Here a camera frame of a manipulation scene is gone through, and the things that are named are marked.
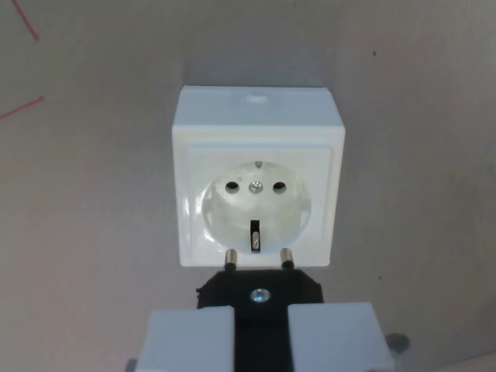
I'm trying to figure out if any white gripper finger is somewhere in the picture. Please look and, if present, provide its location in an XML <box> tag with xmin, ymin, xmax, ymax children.
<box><xmin>126</xmin><ymin>306</ymin><xmax>236</xmax><ymax>372</ymax></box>
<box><xmin>288</xmin><ymin>301</ymin><xmax>397</xmax><ymax>372</ymax></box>

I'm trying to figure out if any black two-pin power plug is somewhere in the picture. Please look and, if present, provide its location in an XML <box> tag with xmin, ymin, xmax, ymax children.
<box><xmin>195</xmin><ymin>248</ymin><xmax>325</xmax><ymax>372</ymax></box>

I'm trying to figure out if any white wall socket box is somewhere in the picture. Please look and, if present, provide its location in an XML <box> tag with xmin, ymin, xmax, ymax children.
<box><xmin>170</xmin><ymin>84</ymin><xmax>346</xmax><ymax>269</ymax></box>

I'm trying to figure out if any thin red wire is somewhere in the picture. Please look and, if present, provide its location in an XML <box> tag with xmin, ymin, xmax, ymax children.
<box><xmin>0</xmin><ymin>95</ymin><xmax>45</xmax><ymax>119</ymax></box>
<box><xmin>12</xmin><ymin>0</ymin><xmax>40</xmax><ymax>41</ymax></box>

